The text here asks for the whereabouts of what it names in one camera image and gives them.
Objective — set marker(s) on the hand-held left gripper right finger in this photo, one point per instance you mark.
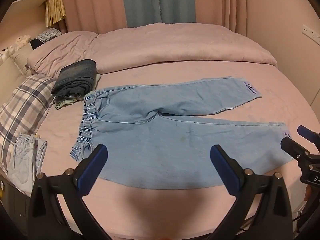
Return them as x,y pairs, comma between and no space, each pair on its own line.
225,172

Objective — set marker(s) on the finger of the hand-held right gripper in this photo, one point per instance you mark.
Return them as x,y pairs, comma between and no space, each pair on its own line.
291,147
303,131

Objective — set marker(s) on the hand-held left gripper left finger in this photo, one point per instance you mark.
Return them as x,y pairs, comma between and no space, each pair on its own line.
92,166

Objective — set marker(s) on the light blue denim pants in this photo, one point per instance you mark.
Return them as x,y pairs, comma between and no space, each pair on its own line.
155,142

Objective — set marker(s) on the folded pale denim pants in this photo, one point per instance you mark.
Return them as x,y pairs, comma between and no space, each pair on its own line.
22,160

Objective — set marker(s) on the folded dark denim garment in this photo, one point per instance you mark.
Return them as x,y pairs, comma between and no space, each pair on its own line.
75,77

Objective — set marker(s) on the plaid pillow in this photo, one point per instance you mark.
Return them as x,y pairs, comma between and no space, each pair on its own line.
22,105

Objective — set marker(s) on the pink pillow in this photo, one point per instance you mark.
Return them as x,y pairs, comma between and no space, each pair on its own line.
57,52

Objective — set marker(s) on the pink duvet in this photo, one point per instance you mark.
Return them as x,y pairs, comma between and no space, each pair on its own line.
175,45

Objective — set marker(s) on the checkered dark pillow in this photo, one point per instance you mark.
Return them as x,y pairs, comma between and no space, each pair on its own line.
48,35

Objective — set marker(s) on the white plush toy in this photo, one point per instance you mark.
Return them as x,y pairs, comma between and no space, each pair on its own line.
22,42

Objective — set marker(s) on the pink curtain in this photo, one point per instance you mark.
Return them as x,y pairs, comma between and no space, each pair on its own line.
225,5
92,5

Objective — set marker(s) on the yellow crumpled object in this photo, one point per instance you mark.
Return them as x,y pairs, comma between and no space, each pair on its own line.
55,11

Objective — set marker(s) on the blue curtain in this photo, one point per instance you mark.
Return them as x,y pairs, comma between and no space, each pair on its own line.
150,0

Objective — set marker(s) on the white wall socket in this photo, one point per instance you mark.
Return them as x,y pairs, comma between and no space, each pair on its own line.
311,32

